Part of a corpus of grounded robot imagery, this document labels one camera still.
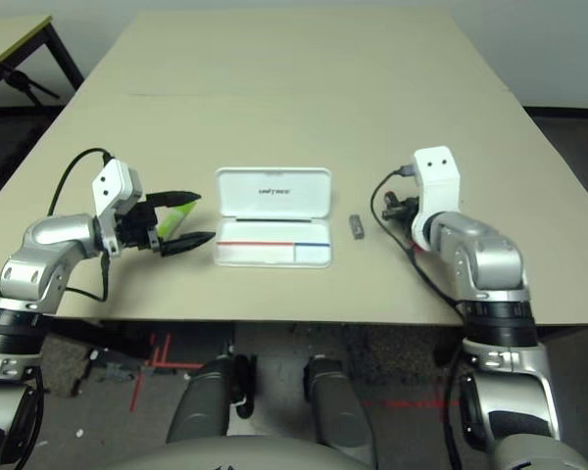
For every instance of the grey robot leg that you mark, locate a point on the grey robot leg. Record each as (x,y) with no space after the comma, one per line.
(335,406)
(201,401)

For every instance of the red floor tape cross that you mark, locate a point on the red floor tape cross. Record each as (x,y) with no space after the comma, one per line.
(411,404)

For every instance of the small black eraser block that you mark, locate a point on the small black eraser block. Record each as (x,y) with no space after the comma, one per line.
(356,226)

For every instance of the grey robot right leg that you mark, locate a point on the grey robot right leg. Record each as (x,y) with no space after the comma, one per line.
(335,406)

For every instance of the black tripod stand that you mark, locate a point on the black tripod stand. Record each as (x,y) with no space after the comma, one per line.
(17,78)

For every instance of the green highlighter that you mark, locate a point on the green highlighter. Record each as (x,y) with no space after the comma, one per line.
(176,220)

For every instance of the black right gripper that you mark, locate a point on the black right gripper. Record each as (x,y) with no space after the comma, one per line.
(402,208)

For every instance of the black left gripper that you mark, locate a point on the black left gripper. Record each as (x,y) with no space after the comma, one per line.
(137,227)

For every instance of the beige side table black frame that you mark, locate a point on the beige side table black frame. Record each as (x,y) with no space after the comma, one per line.
(14,34)

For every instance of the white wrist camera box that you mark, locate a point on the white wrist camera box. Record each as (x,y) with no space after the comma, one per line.
(438,171)
(110,183)

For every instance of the grey robot left leg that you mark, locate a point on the grey robot left leg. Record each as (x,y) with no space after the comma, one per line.
(201,401)

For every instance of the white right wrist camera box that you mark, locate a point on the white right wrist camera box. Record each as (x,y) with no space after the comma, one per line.
(438,171)

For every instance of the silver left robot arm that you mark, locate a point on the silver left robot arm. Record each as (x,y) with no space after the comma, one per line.
(54,235)

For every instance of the grey robot torso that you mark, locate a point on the grey robot torso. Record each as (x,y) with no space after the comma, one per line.
(245,455)

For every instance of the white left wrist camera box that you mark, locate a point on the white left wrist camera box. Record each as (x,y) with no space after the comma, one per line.
(110,183)

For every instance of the white hinged pencil case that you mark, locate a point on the white hinged pencil case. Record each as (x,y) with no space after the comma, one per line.
(274,225)

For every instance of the red floor tape lines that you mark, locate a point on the red floor tape lines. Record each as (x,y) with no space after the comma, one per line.
(176,364)

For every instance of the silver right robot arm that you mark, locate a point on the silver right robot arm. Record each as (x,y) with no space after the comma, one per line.
(485,254)

